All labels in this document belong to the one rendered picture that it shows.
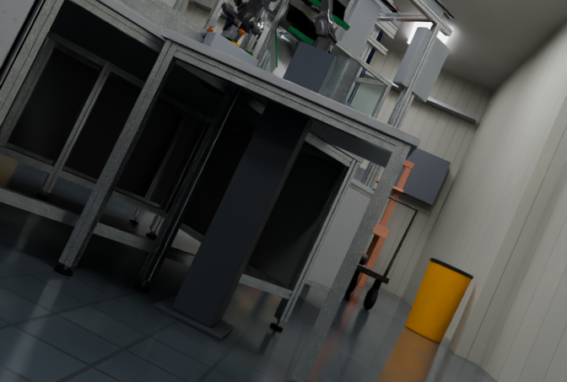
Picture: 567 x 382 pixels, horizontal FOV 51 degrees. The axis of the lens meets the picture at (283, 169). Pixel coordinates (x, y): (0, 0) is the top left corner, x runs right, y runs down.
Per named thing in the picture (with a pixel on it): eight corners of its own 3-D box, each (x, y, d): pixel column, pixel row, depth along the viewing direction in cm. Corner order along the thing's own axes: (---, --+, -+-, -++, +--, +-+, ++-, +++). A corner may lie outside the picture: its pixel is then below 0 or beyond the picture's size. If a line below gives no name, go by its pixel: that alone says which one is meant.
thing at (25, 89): (277, 282, 440) (325, 177, 446) (-22, 174, 303) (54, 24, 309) (249, 264, 469) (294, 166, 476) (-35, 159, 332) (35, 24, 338)
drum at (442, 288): (447, 348, 537) (478, 277, 542) (403, 327, 543) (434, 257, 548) (440, 340, 580) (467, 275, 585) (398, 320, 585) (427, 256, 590)
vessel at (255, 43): (256, 76, 343) (284, 18, 346) (239, 64, 334) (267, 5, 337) (244, 74, 354) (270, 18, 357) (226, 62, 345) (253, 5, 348)
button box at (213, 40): (251, 74, 225) (258, 60, 225) (209, 46, 211) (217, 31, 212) (241, 72, 230) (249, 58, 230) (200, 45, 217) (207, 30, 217)
